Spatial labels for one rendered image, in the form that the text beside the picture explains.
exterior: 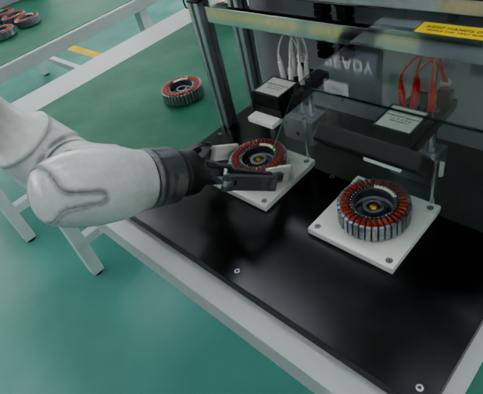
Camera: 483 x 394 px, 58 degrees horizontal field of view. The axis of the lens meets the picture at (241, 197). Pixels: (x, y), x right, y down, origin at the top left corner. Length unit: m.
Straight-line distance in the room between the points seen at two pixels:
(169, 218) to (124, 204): 0.25
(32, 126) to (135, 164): 0.17
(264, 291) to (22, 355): 1.33
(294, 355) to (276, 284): 0.11
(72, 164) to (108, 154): 0.05
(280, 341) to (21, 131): 0.47
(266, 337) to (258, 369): 0.83
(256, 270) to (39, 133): 0.38
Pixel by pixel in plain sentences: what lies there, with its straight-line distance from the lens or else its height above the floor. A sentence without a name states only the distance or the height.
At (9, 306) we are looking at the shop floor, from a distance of 2.06.
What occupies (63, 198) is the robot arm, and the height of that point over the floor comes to 1.01.
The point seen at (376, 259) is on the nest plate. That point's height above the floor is 0.78.
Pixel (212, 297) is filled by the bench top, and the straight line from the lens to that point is 0.71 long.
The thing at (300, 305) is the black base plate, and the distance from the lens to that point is 0.65.
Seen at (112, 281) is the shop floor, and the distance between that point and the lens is 1.88.
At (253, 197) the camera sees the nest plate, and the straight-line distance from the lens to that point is 0.79.
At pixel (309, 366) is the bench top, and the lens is 0.63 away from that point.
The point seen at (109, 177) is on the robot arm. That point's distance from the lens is 0.58.
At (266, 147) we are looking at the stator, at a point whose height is 0.81.
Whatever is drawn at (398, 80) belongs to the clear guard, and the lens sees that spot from 0.50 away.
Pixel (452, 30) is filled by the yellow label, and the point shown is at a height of 1.07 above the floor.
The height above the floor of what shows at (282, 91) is 0.92.
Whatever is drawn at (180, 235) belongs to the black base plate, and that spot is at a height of 0.77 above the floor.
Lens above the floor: 1.31
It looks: 41 degrees down
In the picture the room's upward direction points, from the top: 15 degrees counter-clockwise
